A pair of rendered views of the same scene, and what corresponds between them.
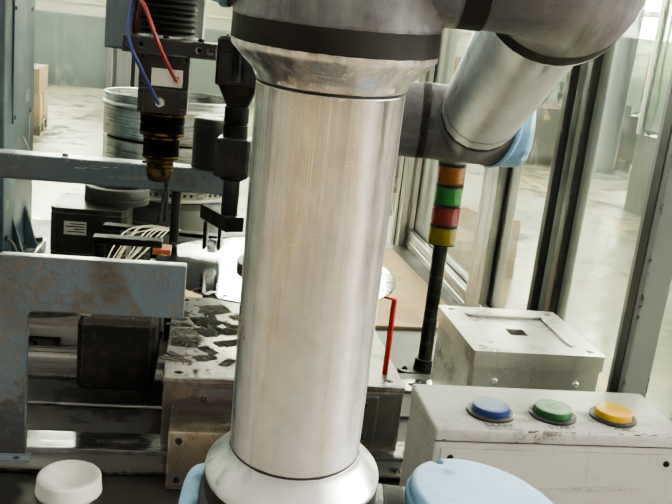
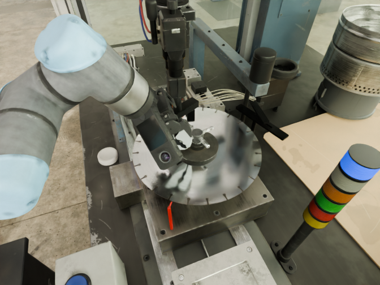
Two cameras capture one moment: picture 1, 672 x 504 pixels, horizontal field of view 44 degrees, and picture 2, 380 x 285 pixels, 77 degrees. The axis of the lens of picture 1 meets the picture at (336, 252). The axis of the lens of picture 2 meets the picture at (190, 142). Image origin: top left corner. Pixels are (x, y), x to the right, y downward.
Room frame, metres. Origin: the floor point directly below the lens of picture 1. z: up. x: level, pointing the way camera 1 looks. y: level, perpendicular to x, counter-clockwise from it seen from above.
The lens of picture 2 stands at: (1.01, -0.33, 1.41)
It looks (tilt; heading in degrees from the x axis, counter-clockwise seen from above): 47 degrees down; 79
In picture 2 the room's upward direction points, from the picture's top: straight up
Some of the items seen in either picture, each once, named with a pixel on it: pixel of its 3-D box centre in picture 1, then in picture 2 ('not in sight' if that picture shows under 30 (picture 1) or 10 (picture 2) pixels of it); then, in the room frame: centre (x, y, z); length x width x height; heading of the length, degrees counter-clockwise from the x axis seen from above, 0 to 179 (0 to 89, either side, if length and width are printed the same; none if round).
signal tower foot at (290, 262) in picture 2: (423, 365); (284, 255); (1.28, -0.16, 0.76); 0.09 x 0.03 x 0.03; 100
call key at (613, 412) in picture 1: (612, 417); not in sight; (0.84, -0.32, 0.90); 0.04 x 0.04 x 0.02
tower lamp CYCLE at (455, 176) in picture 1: (450, 174); (340, 186); (1.28, -0.16, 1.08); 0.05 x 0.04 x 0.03; 10
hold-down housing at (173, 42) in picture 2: (237, 101); (174, 54); (1.06, 0.15, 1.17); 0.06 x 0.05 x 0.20; 91
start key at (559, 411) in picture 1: (552, 415); not in sight; (0.83, -0.25, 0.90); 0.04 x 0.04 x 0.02
